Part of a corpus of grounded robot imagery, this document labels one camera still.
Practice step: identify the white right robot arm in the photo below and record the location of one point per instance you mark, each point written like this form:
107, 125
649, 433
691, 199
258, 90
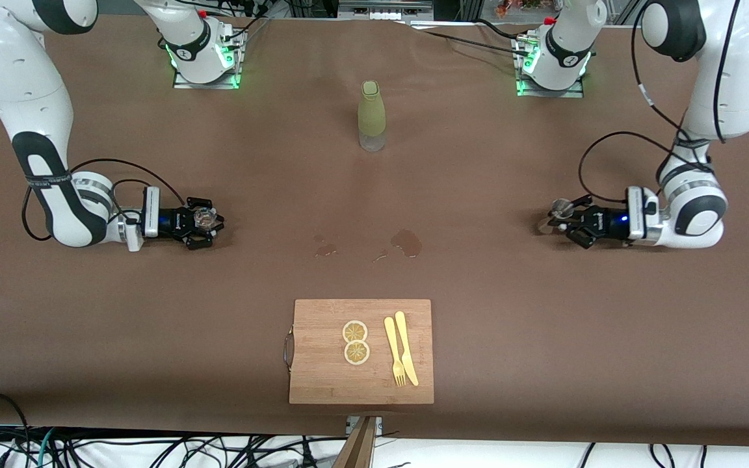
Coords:
23, 78

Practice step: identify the clear glass cup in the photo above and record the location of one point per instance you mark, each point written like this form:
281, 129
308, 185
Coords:
204, 218

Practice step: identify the wooden post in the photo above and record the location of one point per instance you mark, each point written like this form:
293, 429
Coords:
358, 452

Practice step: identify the olive green sleeved bottle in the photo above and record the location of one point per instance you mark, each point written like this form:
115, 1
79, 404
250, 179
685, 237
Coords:
372, 110

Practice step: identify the small brown liquid puddle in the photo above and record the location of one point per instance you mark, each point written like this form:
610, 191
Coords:
326, 251

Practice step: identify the brown table cover sheet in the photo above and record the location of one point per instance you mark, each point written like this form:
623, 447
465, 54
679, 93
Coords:
543, 325

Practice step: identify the lemon slice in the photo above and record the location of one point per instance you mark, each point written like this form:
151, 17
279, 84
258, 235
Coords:
355, 331
357, 353

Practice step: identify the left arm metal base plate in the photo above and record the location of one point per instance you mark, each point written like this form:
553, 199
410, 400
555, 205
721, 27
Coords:
576, 93

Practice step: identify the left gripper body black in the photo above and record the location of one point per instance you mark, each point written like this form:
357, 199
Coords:
606, 223

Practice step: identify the metal double jigger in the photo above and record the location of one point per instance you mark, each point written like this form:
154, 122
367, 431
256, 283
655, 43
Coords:
563, 208

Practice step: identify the yellow plastic knife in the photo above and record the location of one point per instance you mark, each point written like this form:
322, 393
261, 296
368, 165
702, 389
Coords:
411, 370

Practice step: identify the grey metal bracket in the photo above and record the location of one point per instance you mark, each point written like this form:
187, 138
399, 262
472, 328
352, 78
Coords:
378, 426

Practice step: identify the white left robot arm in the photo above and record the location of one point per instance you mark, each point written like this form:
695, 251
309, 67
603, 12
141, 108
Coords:
732, 78

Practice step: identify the large brown liquid puddle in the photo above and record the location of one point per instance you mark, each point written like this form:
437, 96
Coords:
407, 242

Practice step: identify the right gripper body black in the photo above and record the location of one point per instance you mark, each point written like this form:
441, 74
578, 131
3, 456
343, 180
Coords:
171, 221

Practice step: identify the thin brown liquid streak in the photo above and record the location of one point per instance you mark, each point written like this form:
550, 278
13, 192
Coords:
380, 257

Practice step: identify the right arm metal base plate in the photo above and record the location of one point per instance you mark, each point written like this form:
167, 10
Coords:
236, 65

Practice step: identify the yellow plastic fork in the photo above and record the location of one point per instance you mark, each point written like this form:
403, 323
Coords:
389, 331

